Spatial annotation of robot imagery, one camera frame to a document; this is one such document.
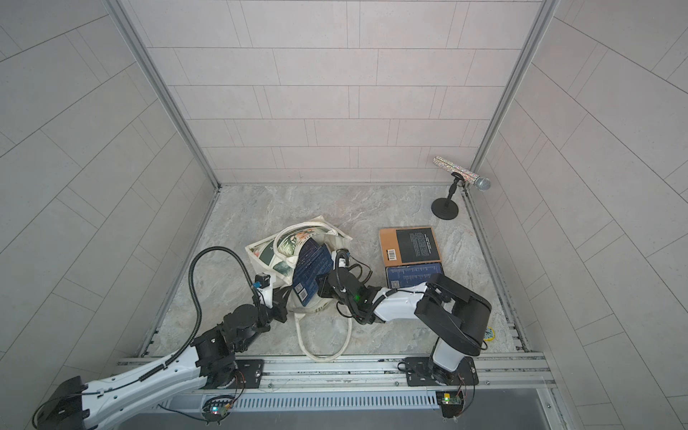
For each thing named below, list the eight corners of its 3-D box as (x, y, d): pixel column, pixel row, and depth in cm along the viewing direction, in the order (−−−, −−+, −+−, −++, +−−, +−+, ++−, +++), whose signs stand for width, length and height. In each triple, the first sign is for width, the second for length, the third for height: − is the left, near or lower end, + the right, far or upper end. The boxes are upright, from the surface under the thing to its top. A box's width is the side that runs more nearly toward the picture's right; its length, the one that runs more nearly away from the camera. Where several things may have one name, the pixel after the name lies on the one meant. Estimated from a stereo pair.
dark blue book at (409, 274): (388, 289, 88) (389, 284, 85) (384, 272, 92) (385, 266, 89) (443, 282, 90) (447, 276, 87) (437, 265, 94) (440, 259, 91)
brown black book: (382, 268, 93) (383, 262, 90) (380, 233, 103) (381, 226, 99) (437, 268, 94) (440, 262, 90) (430, 233, 103) (432, 227, 100)
